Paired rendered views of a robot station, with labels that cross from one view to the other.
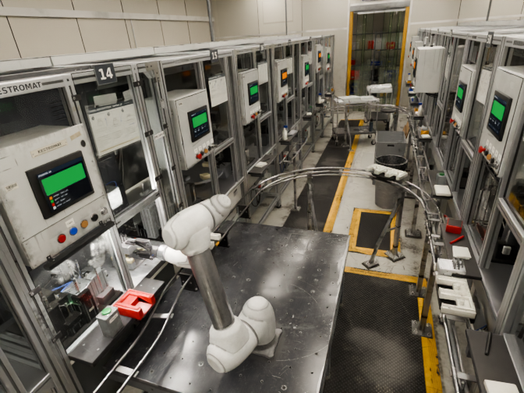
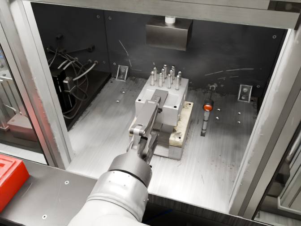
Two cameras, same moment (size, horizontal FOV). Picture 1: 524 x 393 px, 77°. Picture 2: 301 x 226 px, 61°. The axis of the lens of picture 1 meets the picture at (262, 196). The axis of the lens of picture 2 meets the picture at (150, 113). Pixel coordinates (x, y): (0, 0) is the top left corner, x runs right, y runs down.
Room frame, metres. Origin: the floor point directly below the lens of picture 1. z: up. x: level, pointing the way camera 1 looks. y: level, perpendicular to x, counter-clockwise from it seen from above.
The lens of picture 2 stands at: (1.63, 0.36, 1.40)
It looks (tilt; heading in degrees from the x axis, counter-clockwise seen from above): 40 degrees down; 86
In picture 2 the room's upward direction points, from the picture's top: straight up
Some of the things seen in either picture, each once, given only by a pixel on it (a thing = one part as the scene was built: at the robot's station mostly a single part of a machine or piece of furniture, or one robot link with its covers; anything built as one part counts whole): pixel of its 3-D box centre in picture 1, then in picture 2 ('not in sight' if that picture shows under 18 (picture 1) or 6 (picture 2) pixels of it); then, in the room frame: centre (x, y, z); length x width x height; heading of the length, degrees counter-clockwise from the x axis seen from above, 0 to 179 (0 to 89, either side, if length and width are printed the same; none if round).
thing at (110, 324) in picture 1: (108, 320); not in sight; (1.16, 0.76, 0.97); 0.08 x 0.08 x 0.12; 69
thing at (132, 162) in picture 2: (154, 250); (134, 163); (1.62, 0.65, 1.03); 0.09 x 0.07 x 0.08; 69
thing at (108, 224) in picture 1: (81, 241); not in sight; (1.23, 0.80, 1.37); 0.36 x 0.04 x 0.04; 159
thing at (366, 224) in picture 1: (374, 229); not in sight; (3.25, -1.27, 0.01); 1.00 x 0.55 x 0.01; 159
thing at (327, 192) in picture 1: (337, 156); not in sight; (5.82, -1.45, 0.01); 5.85 x 0.59 x 0.01; 159
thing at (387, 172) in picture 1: (385, 174); not in sight; (2.93, -1.20, 0.84); 0.37 x 0.14 x 0.10; 37
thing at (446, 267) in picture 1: (451, 265); not in sight; (1.43, -1.00, 0.92); 0.13 x 0.10 x 0.09; 69
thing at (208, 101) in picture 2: not in sight; (205, 118); (1.81, 0.84, 0.96); 0.03 x 0.03 x 0.12; 69
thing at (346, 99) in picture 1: (355, 118); not in sight; (6.63, -1.99, 0.48); 0.88 x 0.56 x 0.96; 87
